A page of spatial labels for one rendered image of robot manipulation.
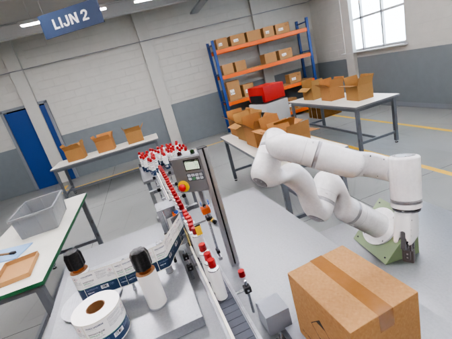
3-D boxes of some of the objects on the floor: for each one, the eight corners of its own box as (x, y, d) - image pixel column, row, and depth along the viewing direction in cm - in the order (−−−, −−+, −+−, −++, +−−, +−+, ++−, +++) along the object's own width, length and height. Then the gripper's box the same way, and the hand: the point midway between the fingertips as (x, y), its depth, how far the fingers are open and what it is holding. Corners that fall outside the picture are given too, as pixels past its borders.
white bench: (50, 267, 394) (23, 212, 370) (109, 246, 408) (86, 192, 384) (-20, 412, 217) (-83, 326, 193) (88, 366, 231) (42, 280, 207)
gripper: (413, 214, 85) (416, 275, 88) (426, 198, 95) (428, 253, 98) (384, 211, 90) (387, 268, 93) (399, 196, 100) (402, 249, 103)
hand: (408, 255), depth 95 cm, fingers closed
